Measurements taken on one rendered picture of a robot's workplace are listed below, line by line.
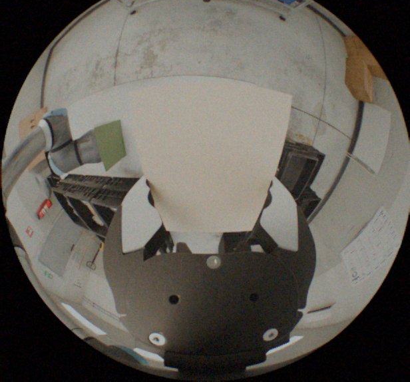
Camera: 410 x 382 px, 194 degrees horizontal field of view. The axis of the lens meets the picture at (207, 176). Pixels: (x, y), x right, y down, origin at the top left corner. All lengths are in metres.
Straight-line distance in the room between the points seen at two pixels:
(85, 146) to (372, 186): 2.99
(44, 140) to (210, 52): 1.27
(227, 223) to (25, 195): 3.55
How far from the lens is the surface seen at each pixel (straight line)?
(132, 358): 0.27
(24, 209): 3.58
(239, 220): 0.15
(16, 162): 0.47
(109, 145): 0.57
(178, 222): 0.15
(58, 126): 0.54
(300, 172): 1.13
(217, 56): 1.30
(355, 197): 2.69
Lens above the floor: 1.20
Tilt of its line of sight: 57 degrees down
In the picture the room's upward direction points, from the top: 180 degrees counter-clockwise
